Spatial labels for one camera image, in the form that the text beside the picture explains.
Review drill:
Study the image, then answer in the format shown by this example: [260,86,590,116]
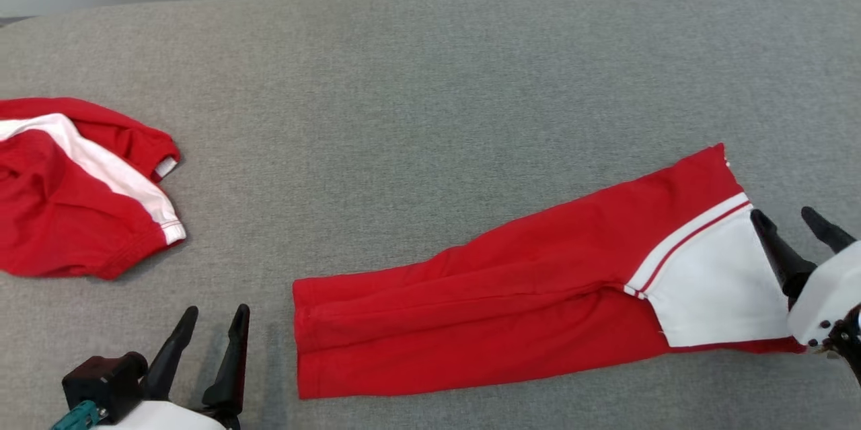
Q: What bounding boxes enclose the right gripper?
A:
[750,207,861,387]

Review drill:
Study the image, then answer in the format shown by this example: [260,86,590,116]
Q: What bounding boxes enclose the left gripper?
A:
[62,304,250,430]

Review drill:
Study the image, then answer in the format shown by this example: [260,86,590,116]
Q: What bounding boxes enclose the red shorts with white stripe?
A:
[0,98,187,281]

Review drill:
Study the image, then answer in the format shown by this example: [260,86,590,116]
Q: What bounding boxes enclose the red and white long trousers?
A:
[292,143,807,400]

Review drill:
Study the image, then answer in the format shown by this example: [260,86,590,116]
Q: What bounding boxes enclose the teal cable connector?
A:
[52,400,103,430]

